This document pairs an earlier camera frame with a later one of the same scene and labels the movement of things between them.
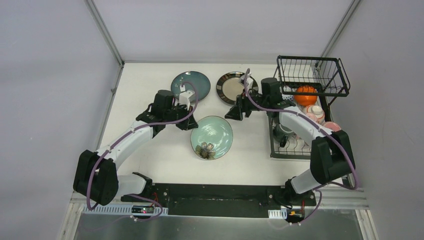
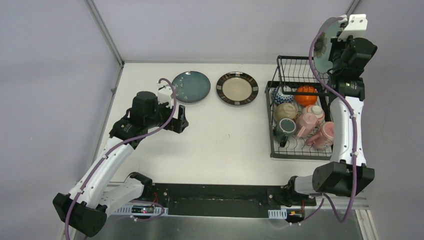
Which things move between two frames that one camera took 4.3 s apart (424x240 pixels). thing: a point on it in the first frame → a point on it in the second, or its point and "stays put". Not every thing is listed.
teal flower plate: x=211 y=138 → x=322 y=45
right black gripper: x=235 y=112 → x=336 y=44
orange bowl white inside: x=305 y=100 stays put
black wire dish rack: x=309 y=84 stays put
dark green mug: x=280 y=134 stays put
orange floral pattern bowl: x=317 y=111 stays put
